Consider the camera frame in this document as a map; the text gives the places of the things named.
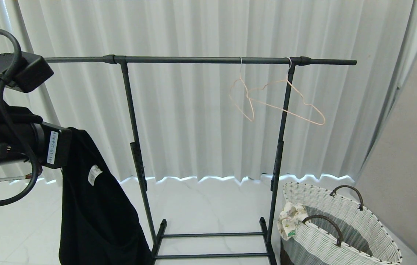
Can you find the pink clothes hanger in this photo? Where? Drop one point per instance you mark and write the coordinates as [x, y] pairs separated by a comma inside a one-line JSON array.
[[241, 66], [304, 118]]

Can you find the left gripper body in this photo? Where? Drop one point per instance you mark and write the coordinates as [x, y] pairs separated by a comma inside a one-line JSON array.
[[10, 145]]

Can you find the cream printed garment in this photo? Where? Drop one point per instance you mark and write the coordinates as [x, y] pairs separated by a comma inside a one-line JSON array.
[[289, 221]]

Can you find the black clothes rack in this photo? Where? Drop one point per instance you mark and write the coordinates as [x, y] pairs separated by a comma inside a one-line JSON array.
[[193, 59]]

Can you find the white laundry basket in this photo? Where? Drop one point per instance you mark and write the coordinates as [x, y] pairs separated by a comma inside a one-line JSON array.
[[315, 246]]

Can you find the black garment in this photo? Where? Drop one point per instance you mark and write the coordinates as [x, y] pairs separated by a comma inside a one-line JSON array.
[[98, 221]]

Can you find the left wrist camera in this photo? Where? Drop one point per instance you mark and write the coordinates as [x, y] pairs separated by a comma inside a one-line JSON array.
[[34, 71]]

